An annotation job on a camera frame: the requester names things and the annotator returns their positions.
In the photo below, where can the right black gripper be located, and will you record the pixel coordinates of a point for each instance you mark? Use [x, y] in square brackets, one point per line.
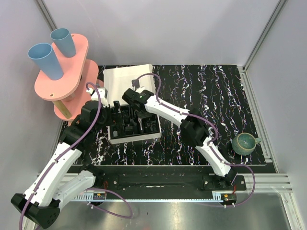
[138, 113]

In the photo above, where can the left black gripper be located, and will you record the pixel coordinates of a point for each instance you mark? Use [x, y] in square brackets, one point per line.
[115, 115]

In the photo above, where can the white clipper kit box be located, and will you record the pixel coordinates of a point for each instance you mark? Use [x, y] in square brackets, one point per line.
[117, 81]

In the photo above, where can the black comb attachment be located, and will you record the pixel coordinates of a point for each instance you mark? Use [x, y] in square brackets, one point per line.
[129, 130]

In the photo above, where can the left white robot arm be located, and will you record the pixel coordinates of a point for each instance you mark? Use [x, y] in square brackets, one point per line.
[43, 200]

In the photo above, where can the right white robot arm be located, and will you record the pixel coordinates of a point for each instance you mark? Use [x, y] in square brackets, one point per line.
[193, 128]

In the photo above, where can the pink tiered wooden shelf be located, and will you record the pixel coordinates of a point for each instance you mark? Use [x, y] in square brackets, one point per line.
[68, 94]

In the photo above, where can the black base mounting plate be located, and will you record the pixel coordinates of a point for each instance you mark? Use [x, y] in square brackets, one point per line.
[141, 180]

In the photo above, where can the far blue plastic cup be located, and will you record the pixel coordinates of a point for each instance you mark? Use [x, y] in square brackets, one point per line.
[63, 41]

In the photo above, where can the blue plastic cup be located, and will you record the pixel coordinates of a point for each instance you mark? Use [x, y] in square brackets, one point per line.
[63, 41]
[44, 57]

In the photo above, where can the near blue plastic cup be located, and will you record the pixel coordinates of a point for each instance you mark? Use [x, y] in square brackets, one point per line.
[44, 57]

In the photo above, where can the green ceramic bowl cup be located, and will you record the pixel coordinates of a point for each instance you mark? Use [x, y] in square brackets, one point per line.
[244, 144]

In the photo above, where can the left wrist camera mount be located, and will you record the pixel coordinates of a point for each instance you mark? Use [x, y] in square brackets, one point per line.
[100, 93]

